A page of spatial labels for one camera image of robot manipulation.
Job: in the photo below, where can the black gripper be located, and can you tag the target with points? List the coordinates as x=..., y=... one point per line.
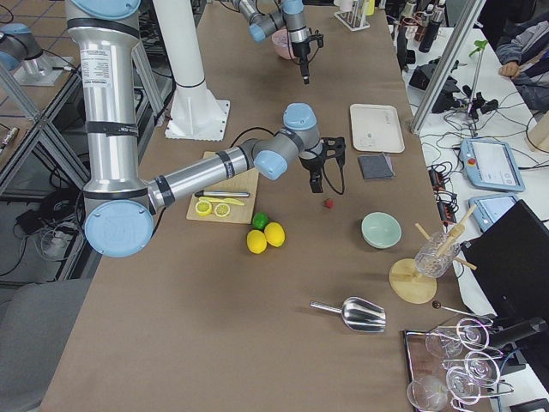
x=311, y=163
x=301, y=46

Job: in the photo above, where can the red strawberry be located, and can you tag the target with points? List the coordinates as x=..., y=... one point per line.
x=328, y=203

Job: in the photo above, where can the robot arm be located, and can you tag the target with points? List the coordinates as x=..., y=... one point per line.
x=287, y=28
x=121, y=207

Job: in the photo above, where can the pink bowl of ice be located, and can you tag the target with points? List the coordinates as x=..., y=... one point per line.
x=282, y=45

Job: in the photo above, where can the white cup rack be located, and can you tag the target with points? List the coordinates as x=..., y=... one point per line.
x=353, y=13

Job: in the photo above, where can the steel ice scoop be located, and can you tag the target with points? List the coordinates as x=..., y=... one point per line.
x=357, y=314

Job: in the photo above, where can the grey folded cloth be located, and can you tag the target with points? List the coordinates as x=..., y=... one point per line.
x=376, y=166

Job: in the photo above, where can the yellow lemon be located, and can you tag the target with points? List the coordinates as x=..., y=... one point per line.
x=256, y=241
x=275, y=234

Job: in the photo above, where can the green lime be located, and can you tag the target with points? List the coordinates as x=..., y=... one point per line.
x=260, y=220

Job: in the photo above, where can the cream rabbit tray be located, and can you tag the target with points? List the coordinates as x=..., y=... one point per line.
x=376, y=128

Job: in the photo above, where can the green ceramic bowl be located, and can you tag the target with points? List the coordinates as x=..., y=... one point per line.
x=380, y=230

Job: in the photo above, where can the yellow plastic knife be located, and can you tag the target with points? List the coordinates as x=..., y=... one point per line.
x=227, y=200

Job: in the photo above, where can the lemon half slice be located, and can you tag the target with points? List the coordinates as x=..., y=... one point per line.
x=203, y=207
x=222, y=210

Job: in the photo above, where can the steel muddler bar tool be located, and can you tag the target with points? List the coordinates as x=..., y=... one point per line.
x=234, y=194

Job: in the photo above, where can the wooden glass stand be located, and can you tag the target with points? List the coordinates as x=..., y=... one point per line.
x=415, y=279

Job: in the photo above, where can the blue teach pendant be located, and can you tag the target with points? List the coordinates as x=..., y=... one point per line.
x=490, y=165
x=491, y=208

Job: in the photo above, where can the black monitor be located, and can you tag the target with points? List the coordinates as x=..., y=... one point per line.
x=512, y=264

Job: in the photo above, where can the wine glass rack tray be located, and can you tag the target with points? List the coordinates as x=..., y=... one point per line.
x=453, y=367

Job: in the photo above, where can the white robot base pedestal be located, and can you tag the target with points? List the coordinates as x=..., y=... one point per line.
x=195, y=112

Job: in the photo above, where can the aluminium frame post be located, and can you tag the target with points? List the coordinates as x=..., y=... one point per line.
x=465, y=23

